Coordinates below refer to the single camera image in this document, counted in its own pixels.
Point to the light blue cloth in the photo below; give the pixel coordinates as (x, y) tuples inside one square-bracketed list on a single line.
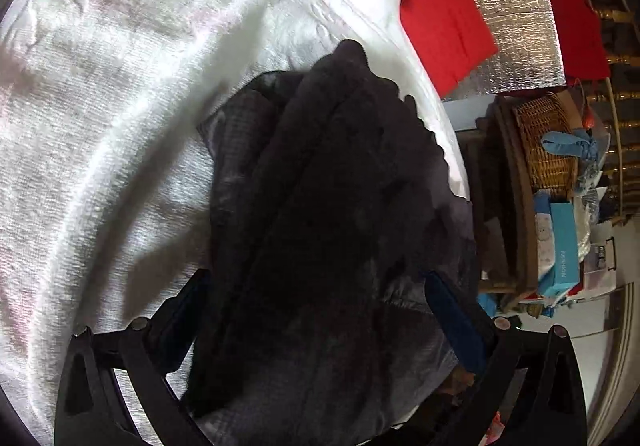
[(567, 145)]

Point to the folded red cloth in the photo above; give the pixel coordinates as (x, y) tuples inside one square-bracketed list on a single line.
[(445, 25)]

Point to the wooden spindle rack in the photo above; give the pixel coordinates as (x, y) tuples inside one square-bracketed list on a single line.
[(617, 60)]

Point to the light blue box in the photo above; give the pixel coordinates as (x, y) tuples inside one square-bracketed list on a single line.
[(562, 251)]

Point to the wicker basket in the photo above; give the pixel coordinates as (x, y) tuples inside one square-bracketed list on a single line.
[(542, 165)]

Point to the white plastic box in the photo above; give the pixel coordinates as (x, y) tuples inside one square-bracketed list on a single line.
[(602, 266)]

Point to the large red cloth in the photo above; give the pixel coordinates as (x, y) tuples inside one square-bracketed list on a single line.
[(570, 15)]

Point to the silver foil mat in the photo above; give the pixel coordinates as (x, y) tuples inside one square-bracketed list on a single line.
[(515, 0)]

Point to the black puffer jacket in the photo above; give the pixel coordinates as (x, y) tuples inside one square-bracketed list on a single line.
[(325, 175)]

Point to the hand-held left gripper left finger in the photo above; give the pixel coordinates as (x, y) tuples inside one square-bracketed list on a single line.
[(175, 321)]

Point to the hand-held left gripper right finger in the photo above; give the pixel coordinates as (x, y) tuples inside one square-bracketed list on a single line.
[(457, 321)]

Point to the white bed blanket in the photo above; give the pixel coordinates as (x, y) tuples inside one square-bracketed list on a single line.
[(125, 125)]

